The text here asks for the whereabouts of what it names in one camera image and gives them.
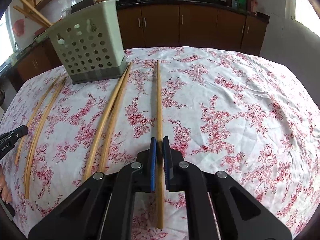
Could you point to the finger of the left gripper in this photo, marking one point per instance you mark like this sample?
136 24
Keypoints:
15 134

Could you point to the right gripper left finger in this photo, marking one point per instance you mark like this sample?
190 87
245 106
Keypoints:
102 207

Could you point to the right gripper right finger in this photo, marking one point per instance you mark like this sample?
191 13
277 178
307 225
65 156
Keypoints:
218 207

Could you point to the person left hand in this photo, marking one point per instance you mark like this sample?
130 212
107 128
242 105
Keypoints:
5 193

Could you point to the left window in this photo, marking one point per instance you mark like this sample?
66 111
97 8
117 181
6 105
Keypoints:
8 46

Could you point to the window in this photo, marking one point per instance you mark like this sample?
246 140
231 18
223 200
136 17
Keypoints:
8 46
303 12

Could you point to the floral white red tablecloth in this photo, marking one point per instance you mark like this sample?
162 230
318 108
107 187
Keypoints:
222 110

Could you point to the green perforated utensil holder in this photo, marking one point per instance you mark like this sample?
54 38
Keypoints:
88 43

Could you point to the lower wooden cabinets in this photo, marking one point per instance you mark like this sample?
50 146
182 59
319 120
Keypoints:
175 27

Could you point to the right window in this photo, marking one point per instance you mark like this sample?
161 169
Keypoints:
303 12

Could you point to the red plastic bag on wall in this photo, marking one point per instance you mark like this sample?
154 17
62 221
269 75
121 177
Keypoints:
18 27

